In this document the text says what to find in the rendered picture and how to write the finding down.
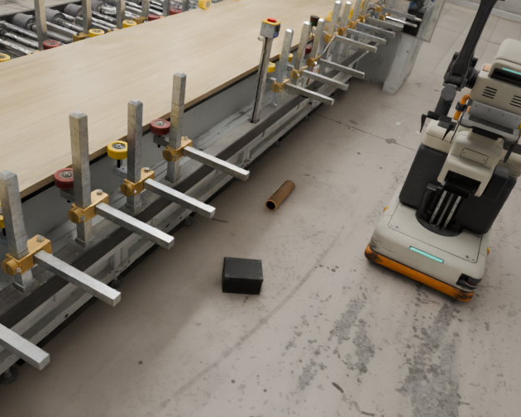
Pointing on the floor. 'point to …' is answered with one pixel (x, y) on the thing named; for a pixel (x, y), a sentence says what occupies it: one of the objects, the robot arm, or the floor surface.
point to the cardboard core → (279, 195)
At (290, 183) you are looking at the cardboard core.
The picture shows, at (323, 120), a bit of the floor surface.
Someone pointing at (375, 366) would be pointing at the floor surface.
